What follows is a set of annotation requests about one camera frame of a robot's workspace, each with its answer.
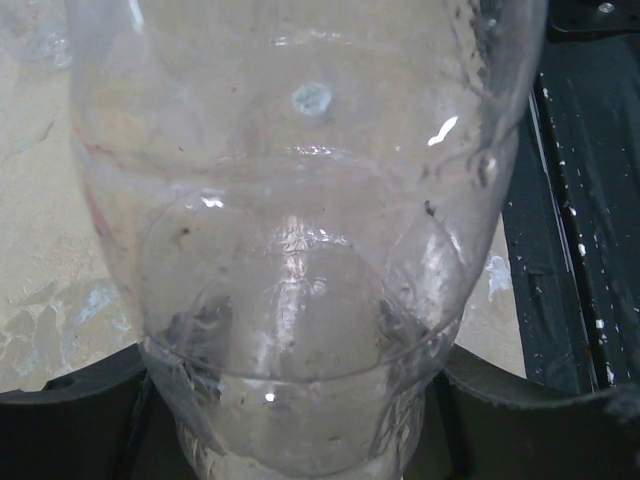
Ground clear bottle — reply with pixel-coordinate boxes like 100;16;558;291
66;1;548;479

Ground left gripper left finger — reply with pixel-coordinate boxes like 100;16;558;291
1;345;145;479

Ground black base frame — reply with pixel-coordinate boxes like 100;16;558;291
503;1;639;395

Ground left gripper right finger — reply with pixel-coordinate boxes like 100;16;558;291
439;346;639;479

